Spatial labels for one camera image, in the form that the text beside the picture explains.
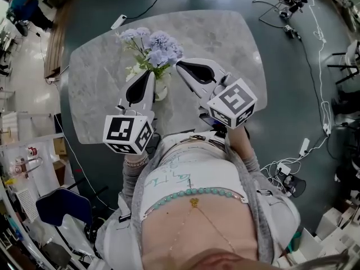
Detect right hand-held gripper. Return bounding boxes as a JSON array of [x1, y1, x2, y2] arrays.
[[175, 58, 258, 130]]

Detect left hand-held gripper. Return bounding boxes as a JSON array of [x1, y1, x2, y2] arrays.
[[102, 70, 156, 155]]

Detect white flowers bunch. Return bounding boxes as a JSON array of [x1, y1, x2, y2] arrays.
[[125, 62, 173, 101]]

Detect purple flowers bunch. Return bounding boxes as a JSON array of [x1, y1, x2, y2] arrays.
[[114, 26, 185, 80]]

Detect person's right forearm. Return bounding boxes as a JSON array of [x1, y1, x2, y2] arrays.
[[226, 125, 261, 177]]

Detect person's left forearm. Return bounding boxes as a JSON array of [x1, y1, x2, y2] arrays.
[[122, 152, 150, 199]]

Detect black waist-mounted phone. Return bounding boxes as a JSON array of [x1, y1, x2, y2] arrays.
[[199, 112, 228, 136]]

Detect grey marble table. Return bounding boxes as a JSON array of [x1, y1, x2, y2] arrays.
[[68, 9, 267, 145]]

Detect belt with metal buckle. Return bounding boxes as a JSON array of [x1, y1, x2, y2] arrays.
[[179, 133, 220, 145]]

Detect white trousers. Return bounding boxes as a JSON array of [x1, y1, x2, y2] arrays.
[[161, 130, 226, 151]]

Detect closed cardboard box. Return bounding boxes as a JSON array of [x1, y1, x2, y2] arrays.
[[53, 138, 67, 155]]

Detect white scribbled top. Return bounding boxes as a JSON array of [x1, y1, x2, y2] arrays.
[[139, 143, 248, 224]]

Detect small black floor device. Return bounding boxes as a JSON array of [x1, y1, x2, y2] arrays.
[[283, 24, 302, 41]]

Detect brown wooden platform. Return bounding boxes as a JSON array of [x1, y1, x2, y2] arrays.
[[44, 7, 67, 80]]

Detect white metal workbench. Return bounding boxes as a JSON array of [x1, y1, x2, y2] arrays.
[[0, 133, 67, 196]]

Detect open cardboard box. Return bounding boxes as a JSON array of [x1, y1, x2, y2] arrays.
[[52, 160, 67, 187]]

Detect blue padded chair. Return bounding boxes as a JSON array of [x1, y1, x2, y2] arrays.
[[35, 187, 93, 227]]

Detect black mesh waste basket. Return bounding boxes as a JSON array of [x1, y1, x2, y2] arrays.
[[283, 175, 307, 198]]

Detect pink round gadget with loop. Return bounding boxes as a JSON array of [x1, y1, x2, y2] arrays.
[[10, 156, 43, 179]]

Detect grey knit cardigan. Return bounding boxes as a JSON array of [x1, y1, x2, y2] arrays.
[[94, 139, 302, 270]]

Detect black wheeled base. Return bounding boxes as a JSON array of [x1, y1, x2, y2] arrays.
[[84, 217, 107, 243]]

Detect person's upper chest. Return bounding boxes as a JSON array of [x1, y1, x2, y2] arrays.
[[140, 198, 258, 261]]

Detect black chair with white seat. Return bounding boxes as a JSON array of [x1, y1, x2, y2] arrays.
[[327, 39, 360, 86]]

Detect white perforated board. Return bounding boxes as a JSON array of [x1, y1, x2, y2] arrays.
[[15, 189, 39, 222]]

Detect person's head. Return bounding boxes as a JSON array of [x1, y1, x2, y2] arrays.
[[182, 247, 282, 270]]

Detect white storage crate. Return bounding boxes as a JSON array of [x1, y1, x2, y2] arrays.
[[292, 206, 360, 267]]

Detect pearl bead bracelets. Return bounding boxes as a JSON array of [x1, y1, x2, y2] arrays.
[[124, 156, 149, 168]]

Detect thin white floor cable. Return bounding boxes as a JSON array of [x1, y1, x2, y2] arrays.
[[53, 111, 116, 210]]

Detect black floor cable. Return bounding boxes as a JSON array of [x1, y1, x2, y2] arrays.
[[126, 0, 185, 19]]

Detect tangled white cables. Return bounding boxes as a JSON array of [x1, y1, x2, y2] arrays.
[[260, 155, 303, 192]]

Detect green bead necklace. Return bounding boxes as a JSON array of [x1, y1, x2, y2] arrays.
[[143, 187, 248, 222]]

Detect long white cable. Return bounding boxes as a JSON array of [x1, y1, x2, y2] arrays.
[[308, 0, 333, 132]]

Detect thin gold chain necklace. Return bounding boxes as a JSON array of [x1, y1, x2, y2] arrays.
[[168, 197, 237, 254]]

